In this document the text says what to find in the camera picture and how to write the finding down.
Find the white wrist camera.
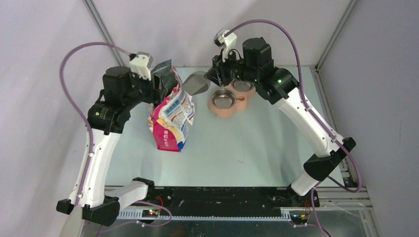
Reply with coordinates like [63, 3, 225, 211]
[213, 28, 237, 62]
[129, 52, 153, 80]

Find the circuit board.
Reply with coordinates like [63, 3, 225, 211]
[290, 213, 311, 227]
[141, 209, 160, 219]

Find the left circuit board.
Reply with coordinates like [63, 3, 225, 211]
[141, 209, 160, 219]

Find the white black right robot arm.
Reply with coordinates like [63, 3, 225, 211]
[205, 38, 356, 206]

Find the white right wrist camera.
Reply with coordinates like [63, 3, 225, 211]
[213, 28, 237, 62]

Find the pink double bowl stand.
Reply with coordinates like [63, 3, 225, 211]
[208, 79, 256, 118]

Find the right circuit board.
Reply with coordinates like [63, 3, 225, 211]
[290, 213, 311, 227]

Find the steel bowl near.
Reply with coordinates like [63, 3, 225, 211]
[210, 88, 237, 110]

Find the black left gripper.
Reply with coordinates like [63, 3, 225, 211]
[123, 67, 168, 110]

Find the steel bowl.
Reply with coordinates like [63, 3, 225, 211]
[232, 80, 255, 93]
[210, 88, 237, 110]

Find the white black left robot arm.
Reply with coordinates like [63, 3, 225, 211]
[56, 66, 168, 227]

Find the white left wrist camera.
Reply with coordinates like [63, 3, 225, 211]
[129, 52, 153, 80]

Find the metal food scoop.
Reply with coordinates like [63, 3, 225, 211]
[182, 71, 216, 96]

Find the steel bowl far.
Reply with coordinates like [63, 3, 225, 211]
[232, 80, 255, 93]

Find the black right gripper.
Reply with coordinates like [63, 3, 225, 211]
[204, 47, 258, 87]

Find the pet food bag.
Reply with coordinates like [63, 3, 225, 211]
[148, 59, 196, 152]

